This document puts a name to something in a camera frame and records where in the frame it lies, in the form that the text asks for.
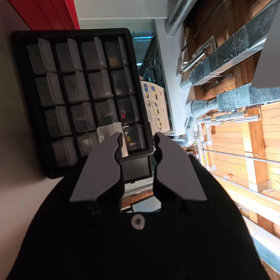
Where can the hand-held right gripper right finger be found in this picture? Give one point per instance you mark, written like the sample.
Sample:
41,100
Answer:
179,177

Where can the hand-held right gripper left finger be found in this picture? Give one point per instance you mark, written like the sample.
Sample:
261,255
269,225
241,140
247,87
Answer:
98,172

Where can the clear plastic drawer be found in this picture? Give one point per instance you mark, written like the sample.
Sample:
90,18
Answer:
109,131

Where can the set of clear drawers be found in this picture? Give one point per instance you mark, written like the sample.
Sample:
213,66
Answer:
83,87

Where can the black drawer cabinet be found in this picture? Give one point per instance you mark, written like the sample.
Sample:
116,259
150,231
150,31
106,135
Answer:
135,72

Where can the red plastic bin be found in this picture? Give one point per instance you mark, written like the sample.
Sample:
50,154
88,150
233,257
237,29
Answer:
50,13

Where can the dark glass panel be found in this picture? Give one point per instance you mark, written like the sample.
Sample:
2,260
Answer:
136,167

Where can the small red block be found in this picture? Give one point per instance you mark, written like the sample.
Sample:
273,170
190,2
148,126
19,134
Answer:
123,115

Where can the thin metal conduit rod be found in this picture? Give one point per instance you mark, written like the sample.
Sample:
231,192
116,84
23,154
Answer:
240,155

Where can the silver pipe bundle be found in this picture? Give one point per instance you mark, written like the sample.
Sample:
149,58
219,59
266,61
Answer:
218,122

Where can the wooden poster board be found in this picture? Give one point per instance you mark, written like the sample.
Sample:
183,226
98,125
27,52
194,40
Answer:
141,77

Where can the mustard yellow block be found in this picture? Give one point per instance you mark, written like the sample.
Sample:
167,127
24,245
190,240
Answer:
113,61

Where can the silver ceiling pipes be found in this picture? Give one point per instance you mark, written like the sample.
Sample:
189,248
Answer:
194,59

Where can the silver round duct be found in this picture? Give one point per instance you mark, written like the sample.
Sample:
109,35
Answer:
196,107

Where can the grey insulated air duct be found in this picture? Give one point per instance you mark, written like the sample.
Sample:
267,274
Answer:
264,247
236,98
229,50

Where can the silver duct pipe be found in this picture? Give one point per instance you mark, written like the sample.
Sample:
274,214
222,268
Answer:
178,15

